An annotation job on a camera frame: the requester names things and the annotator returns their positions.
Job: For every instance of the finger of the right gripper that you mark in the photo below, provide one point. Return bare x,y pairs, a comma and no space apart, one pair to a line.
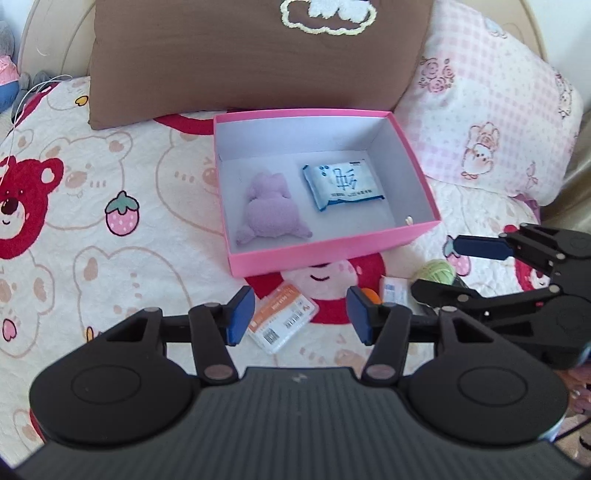
483,247
435,295

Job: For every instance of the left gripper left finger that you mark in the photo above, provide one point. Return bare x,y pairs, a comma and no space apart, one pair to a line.
213,328

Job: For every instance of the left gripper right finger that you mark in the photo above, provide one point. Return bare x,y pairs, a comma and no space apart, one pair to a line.
385,327

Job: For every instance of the green yarn ball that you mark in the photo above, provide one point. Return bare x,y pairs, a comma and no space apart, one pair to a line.
439,271

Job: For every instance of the small white packet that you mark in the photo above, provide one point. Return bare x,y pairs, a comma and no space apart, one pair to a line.
397,291

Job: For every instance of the clear plastic swab box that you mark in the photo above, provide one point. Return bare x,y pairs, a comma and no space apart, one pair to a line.
280,316

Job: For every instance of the purple plush toy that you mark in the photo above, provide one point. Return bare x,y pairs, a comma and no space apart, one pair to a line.
270,211

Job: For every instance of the blue wet wipes pack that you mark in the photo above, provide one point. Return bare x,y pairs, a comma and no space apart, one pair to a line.
341,183

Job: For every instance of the person's left hand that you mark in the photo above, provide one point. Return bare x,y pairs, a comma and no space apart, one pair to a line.
574,433

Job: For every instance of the orange makeup sponge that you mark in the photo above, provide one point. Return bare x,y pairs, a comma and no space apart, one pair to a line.
372,296

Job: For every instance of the pink checked pillow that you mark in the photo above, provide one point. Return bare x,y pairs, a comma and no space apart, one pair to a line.
484,111

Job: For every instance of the bear print bed blanket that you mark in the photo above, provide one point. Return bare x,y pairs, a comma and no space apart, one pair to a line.
129,218

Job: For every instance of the pink cardboard box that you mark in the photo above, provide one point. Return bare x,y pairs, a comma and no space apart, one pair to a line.
304,187

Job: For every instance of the brown embroidered pillow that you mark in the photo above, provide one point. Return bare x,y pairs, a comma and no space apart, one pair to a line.
155,58

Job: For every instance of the grey plush toy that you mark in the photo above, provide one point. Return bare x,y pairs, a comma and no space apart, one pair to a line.
15,87

